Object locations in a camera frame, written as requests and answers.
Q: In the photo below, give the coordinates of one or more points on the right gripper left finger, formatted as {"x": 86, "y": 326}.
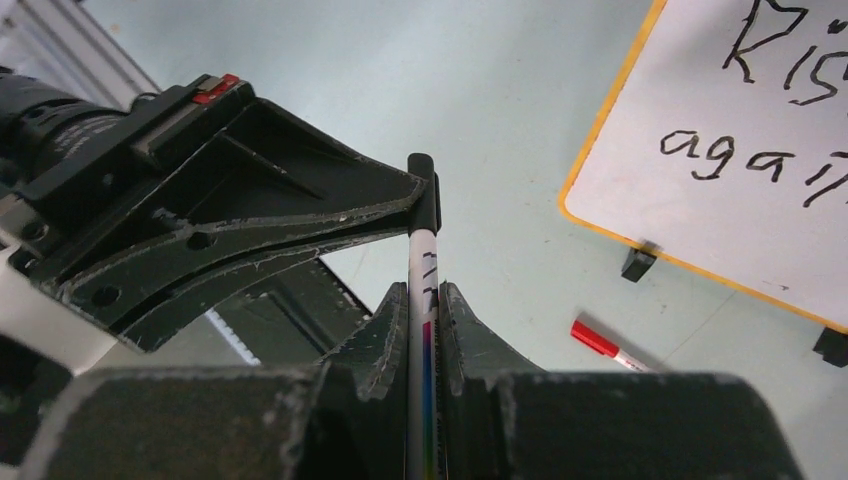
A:
{"x": 341, "y": 417}

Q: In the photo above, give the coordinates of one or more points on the black marker cap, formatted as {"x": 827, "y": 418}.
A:
{"x": 426, "y": 212}

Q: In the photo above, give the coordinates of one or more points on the black left whiteboard foot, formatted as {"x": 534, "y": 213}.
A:
{"x": 639, "y": 261}

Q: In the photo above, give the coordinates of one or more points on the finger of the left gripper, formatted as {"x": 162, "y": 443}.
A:
{"x": 269, "y": 163}
{"x": 145, "y": 295}

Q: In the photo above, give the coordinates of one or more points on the black right whiteboard foot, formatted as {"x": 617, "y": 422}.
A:
{"x": 832, "y": 346}

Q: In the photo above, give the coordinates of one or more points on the black whiteboard marker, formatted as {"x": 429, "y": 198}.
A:
{"x": 422, "y": 422}

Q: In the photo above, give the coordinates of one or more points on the yellow framed whiteboard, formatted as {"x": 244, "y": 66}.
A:
{"x": 723, "y": 145}

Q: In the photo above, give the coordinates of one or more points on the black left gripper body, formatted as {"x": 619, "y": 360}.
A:
{"x": 89, "y": 182}

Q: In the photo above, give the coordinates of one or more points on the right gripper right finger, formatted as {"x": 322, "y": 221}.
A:
{"x": 507, "y": 418}

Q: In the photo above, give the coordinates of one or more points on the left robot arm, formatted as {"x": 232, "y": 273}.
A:
{"x": 139, "y": 222}

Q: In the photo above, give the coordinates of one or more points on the black whiteboard foot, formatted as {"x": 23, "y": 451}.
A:
{"x": 639, "y": 261}
{"x": 832, "y": 346}

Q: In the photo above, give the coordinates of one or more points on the red whiteboard marker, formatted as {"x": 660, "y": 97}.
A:
{"x": 605, "y": 347}

